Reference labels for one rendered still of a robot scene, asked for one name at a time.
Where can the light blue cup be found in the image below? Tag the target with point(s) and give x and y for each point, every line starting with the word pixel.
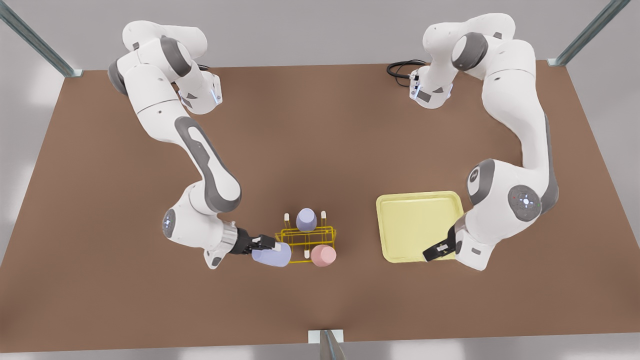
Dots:
pixel 272 255

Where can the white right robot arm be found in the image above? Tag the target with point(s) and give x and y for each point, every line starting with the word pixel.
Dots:
pixel 150 95

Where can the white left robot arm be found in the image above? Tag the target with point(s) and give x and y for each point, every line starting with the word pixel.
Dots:
pixel 515 100

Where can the pale yellow tray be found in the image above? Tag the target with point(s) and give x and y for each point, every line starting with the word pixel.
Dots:
pixel 410 225

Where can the lavender cup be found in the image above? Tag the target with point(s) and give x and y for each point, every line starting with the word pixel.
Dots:
pixel 306 220

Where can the pink cup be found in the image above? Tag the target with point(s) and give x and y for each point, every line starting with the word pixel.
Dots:
pixel 323 255

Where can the silver frame post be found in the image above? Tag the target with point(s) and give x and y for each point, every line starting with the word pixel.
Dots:
pixel 327 345
pixel 35 40
pixel 585 32

